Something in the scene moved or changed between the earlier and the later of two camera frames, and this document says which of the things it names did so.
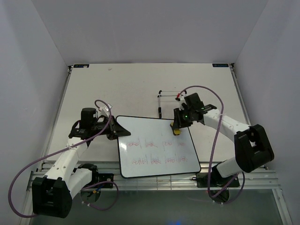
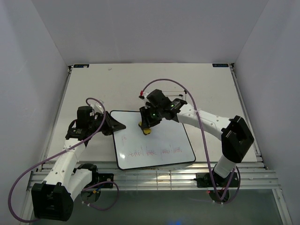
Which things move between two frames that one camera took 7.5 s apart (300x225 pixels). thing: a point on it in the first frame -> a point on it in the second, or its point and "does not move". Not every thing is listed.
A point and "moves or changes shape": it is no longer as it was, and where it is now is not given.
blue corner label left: x=80 y=65 does not move
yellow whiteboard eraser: x=176 y=131 -> x=146 y=131
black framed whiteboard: x=152 y=149 moves or changes shape
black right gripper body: x=183 y=118 -> x=152 y=116
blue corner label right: x=220 y=65 does not move
